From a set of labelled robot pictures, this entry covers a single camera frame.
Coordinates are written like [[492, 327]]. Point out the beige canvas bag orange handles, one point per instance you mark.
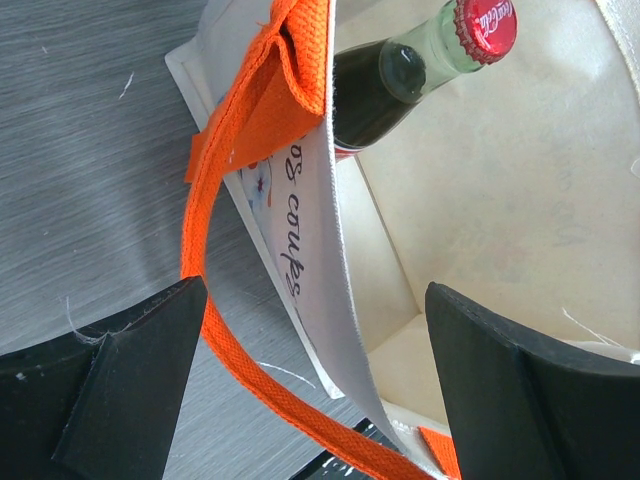
[[516, 185]]

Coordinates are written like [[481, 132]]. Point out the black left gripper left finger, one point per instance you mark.
[[102, 403]]

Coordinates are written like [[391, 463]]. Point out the cola bottle red cap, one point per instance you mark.
[[377, 84]]

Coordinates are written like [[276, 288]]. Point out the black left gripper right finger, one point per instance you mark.
[[523, 405]]

